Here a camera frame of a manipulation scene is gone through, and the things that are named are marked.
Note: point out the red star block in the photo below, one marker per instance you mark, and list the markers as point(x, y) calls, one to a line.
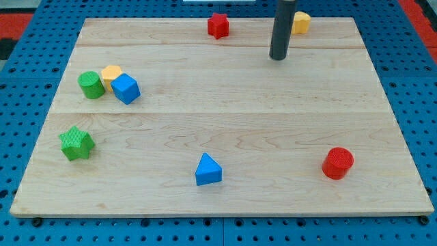
point(218, 25)

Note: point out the blue triangle block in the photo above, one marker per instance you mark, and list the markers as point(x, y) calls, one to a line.
point(208, 171)

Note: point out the red cylinder block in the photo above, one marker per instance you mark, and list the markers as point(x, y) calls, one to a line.
point(337, 163)

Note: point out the green cylinder block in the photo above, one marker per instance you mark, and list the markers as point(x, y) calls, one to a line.
point(91, 85)

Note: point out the yellow heart block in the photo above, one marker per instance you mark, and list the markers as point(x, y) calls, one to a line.
point(301, 23)

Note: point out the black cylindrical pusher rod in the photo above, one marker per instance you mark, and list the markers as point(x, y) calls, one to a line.
point(282, 29)

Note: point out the blue cube block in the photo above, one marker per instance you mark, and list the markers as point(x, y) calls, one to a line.
point(125, 88)

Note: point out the yellow hexagon block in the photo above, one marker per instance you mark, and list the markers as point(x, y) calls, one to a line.
point(109, 74)

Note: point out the green star block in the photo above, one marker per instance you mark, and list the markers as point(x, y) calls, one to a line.
point(76, 144)

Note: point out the light wooden board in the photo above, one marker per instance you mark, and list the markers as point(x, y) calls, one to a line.
point(268, 124)

